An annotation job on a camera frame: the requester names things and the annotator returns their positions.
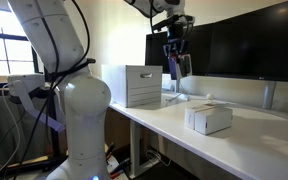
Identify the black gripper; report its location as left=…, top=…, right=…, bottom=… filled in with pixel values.
left=163, top=24, right=190, bottom=76

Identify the red-blue box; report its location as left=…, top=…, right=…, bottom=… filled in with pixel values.
left=170, top=54, right=192, bottom=80

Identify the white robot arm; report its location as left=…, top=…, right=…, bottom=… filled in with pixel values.
left=7, top=0, right=111, bottom=180

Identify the big white cardboard box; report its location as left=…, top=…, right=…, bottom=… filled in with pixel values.
left=101, top=65, right=162, bottom=107

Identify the white small box far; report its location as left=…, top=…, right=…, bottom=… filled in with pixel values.
left=184, top=103, right=226, bottom=130

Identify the white small box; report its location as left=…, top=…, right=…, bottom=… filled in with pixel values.
left=194, top=107, right=233, bottom=135
left=184, top=103, right=226, bottom=130

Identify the white small box near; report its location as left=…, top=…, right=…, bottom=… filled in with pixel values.
left=194, top=107, right=233, bottom=135

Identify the black monitor left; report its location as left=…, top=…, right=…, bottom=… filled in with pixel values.
left=145, top=24, right=213, bottom=76

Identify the black monitor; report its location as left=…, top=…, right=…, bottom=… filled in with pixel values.
left=145, top=24, right=213, bottom=76
left=206, top=1, right=288, bottom=82

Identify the black monitor right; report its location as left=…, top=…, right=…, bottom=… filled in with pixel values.
left=206, top=1, right=288, bottom=82

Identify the monitor stand pole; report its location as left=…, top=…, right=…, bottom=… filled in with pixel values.
left=262, top=81, right=277, bottom=110

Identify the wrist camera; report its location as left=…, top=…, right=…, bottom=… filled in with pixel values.
left=152, top=15, right=195, bottom=31

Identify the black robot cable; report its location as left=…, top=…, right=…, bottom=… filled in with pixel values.
left=3, top=0, right=97, bottom=180

